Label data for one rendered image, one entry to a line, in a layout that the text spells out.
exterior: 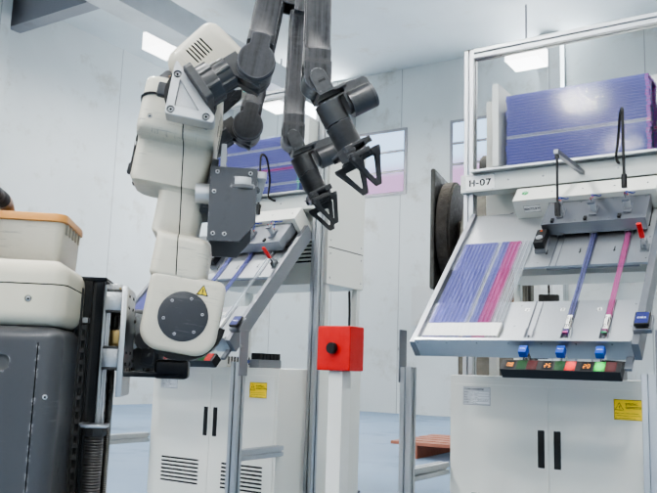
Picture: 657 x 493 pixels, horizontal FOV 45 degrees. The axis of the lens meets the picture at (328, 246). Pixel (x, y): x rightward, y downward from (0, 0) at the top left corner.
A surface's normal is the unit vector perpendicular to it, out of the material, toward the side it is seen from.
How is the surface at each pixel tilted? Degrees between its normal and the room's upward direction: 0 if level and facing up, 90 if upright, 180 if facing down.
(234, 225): 90
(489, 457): 90
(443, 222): 86
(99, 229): 90
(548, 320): 45
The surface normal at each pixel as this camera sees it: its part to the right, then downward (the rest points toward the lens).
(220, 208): 0.14, -0.15
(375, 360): -0.53, -0.15
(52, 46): 0.85, -0.05
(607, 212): -0.36, -0.80
